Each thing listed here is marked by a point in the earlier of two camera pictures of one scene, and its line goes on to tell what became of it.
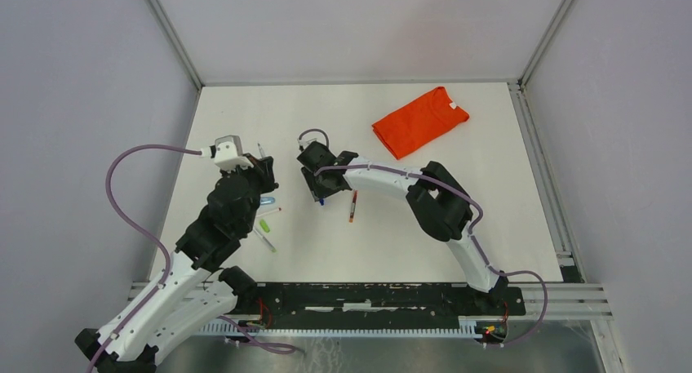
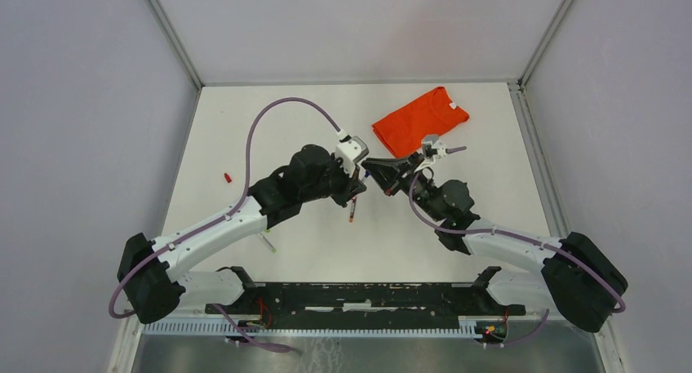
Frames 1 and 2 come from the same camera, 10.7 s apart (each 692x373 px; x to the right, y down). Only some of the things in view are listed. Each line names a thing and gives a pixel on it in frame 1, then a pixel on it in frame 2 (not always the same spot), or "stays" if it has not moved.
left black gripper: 263,169 -> 349,185
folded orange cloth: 419,122 stays
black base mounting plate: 378,299 stays
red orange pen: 352,207 stays
